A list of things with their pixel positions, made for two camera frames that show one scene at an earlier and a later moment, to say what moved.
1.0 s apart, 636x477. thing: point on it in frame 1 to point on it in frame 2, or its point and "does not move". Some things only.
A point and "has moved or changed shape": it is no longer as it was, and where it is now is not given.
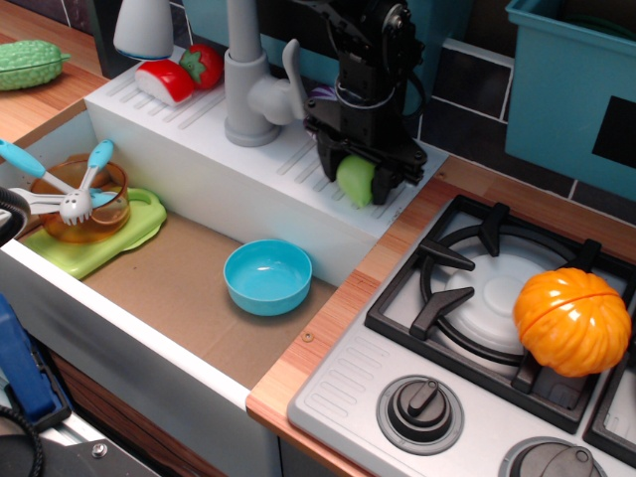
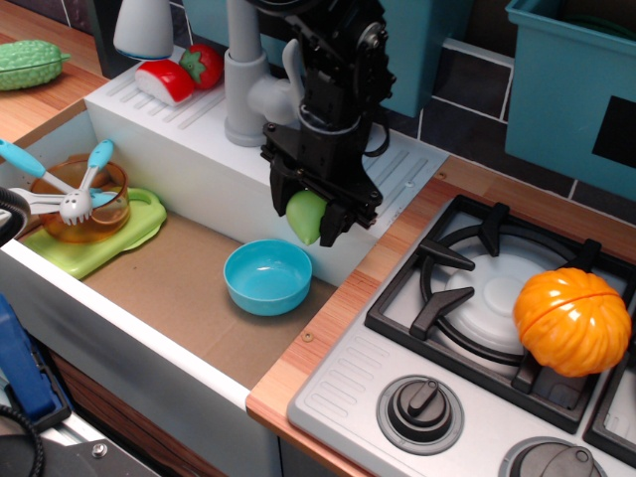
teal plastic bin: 571,105 does not move
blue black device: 32,383 does not move
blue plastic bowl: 267,277 does not move
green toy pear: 354,177 has moved or changed shape
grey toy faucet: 255,101 does not move
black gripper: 378,132 to 329,163
